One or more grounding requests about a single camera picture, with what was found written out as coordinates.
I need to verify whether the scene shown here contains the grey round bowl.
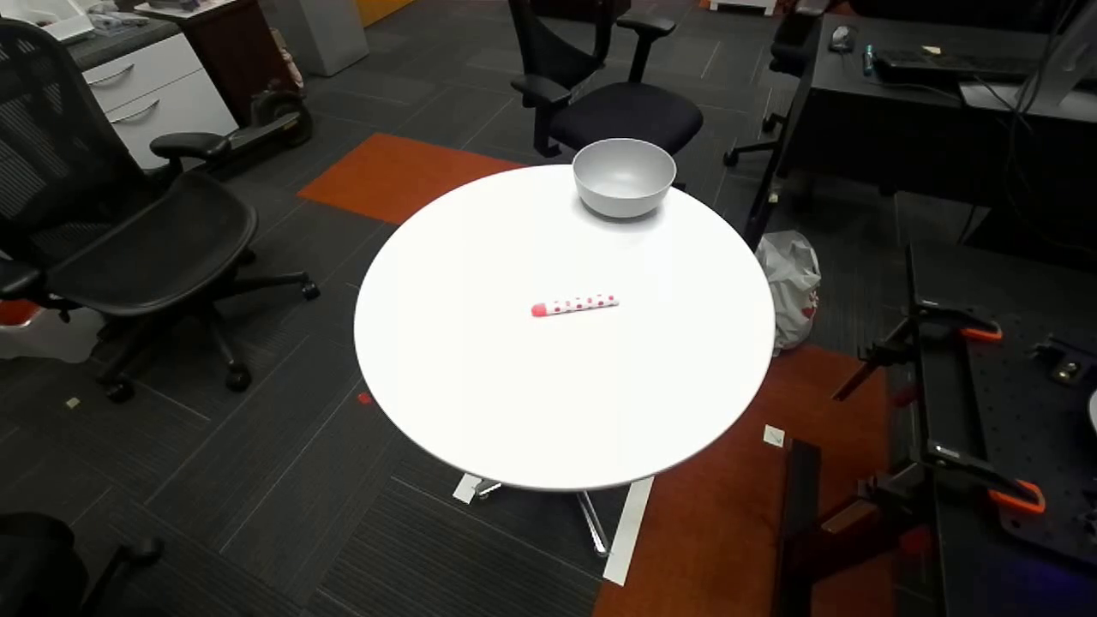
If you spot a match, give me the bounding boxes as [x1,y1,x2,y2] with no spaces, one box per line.
[570,134,680,223]

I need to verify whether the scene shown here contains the black keyboard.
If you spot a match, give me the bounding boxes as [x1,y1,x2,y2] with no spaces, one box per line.
[872,43,1059,87]

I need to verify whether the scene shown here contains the red and white marker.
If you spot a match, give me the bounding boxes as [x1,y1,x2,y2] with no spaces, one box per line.
[529,292,625,321]

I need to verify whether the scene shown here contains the black office desk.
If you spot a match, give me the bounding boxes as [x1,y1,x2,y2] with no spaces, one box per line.
[740,10,1097,250]

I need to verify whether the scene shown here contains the black electric scooter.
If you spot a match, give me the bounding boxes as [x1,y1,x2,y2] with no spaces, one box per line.
[216,78,320,174]

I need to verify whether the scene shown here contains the white plastic bag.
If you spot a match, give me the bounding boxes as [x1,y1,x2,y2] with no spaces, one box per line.
[754,225,826,355]

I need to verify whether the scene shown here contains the white crumpled floor sheet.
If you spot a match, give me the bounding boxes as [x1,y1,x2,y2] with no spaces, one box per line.
[0,299,109,368]

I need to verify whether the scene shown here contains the white papers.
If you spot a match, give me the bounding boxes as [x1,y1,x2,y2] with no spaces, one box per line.
[0,0,96,43]

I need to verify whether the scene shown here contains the black stand post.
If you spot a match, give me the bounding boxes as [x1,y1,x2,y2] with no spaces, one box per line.
[775,439,831,617]

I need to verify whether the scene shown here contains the dark brown wooden cabinet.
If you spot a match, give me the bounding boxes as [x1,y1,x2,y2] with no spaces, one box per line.
[181,0,308,118]

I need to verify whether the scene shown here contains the grey metal cabinet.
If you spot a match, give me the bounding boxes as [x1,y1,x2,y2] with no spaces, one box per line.
[269,0,372,82]

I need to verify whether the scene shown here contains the white metal table base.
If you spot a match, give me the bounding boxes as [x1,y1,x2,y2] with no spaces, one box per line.
[450,468,660,588]

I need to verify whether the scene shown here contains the white drawer cabinet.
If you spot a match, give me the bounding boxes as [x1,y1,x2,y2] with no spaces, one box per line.
[61,0,242,174]

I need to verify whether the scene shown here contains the black mesh office chair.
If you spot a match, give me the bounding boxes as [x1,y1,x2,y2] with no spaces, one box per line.
[0,15,324,406]

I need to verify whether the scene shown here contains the black padded office chair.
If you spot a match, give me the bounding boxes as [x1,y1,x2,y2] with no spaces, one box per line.
[505,0,708,162]

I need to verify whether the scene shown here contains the black clamp with orange handle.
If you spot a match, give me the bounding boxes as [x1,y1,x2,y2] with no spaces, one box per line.
[867,441,1049,536]
[832,299,1008,406]

